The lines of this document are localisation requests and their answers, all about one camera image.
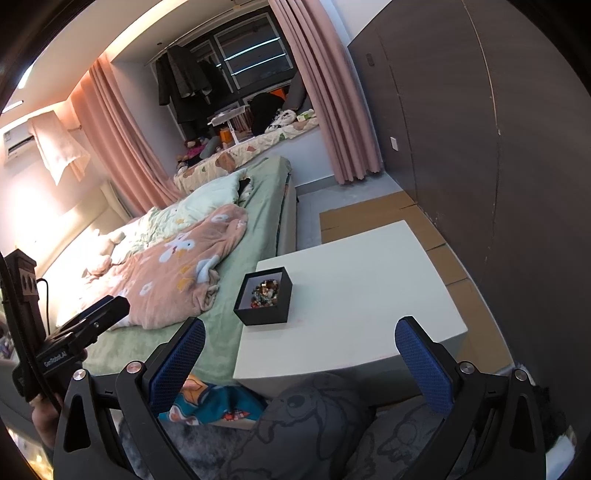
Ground window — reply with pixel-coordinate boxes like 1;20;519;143
185;11;297;99

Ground black bag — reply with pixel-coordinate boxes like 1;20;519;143
249;92;283;136

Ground grey bed base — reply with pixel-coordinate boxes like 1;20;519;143
274;173;299;258

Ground pink plush toy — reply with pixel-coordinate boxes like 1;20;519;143
82;228;129;278

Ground light green quilt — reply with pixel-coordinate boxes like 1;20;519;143
111;168;250;259

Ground printed window sill mat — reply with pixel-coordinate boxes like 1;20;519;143
173;115;322;198

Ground black jewelry box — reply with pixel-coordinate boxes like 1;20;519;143
233;267;295;327

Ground small white folding table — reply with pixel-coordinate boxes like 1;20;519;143
208;104;251;145

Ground bed with blankets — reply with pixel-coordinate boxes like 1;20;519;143
85;156;295;385

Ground pink curtain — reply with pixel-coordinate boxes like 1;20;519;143
69;58;184;219
268;0;385;186

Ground white air conditioner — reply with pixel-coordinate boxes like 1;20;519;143
0;117;38;163

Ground cartoon printed cloth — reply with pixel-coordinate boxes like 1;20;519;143
159;374;269;424

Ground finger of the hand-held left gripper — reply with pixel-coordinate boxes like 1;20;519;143
60;298;131;345
56;295;117;330

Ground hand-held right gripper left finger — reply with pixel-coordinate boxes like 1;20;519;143
53;318;206;480

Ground flattened cardboard sheets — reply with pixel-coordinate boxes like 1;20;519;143
320;191;515;376

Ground hanging dark clothes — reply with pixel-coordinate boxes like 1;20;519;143
154;44;219;139

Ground person's left hand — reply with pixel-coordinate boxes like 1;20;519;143
28;394;63;455

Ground person's grey printed pants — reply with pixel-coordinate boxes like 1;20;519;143
198;371;550;480

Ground pink hanging towel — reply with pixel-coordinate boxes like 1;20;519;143
28;111;92;186

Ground plush toys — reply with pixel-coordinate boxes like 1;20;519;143
177;137;219;163

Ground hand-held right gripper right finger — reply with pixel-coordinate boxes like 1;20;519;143
394;316;548;480

